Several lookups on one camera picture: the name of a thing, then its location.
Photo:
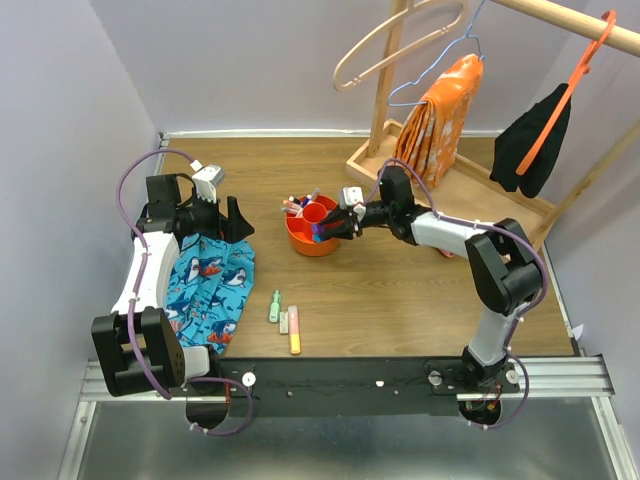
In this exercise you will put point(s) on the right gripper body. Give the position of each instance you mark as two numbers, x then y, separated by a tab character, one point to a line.
377	215

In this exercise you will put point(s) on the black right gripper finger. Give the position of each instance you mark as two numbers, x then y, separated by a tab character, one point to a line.
339	216
344	232

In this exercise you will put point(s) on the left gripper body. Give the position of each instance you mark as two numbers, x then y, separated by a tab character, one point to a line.
202	216

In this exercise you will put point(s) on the black purple highlighter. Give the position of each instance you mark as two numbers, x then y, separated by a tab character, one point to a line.
321	233

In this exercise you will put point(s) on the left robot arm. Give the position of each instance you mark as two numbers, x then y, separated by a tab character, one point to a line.
137	348

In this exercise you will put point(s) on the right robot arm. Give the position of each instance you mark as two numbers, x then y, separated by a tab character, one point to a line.
509	275

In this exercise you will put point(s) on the orange round desk organizer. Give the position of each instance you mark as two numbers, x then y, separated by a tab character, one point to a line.
300	228

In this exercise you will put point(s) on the blue shark print shorts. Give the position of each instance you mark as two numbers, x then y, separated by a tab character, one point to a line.
209	286

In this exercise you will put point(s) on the orange folded cloth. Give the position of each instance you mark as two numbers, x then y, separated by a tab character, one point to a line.
429	138

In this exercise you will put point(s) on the wooden clothes rack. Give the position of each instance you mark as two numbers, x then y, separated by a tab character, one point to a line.
466	190

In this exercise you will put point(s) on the pink yellow highlighter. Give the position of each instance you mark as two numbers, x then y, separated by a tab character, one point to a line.
294	330

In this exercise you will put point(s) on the grey eraser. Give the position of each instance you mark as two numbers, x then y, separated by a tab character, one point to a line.
283	323

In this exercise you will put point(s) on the black garment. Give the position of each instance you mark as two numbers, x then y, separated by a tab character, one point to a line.
512	146

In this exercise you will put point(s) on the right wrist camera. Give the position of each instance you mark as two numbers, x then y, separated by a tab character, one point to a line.
351	197

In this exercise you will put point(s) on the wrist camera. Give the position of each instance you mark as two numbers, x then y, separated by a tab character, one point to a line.
351	197
206	181

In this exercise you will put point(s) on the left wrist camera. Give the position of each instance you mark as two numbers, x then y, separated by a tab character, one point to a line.
206	181

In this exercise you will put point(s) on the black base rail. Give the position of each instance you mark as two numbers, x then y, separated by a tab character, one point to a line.
364	386

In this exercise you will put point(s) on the blue wire hanger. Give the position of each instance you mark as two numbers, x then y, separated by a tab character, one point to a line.
469	37

